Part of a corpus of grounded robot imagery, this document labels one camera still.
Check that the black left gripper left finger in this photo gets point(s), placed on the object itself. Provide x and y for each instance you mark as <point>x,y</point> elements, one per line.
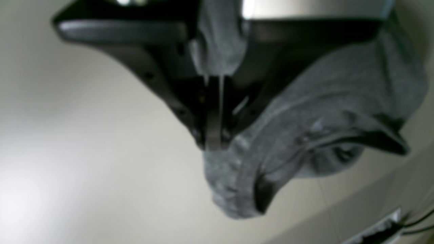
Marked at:
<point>151,41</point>

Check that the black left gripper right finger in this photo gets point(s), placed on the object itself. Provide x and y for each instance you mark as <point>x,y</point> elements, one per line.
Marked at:
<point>277,52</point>

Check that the grey T-shirt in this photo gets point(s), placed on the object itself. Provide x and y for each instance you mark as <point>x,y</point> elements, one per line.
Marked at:
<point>355,97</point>

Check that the white cable grommet box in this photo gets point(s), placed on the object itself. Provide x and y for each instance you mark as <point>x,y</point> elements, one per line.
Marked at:
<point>385,231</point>

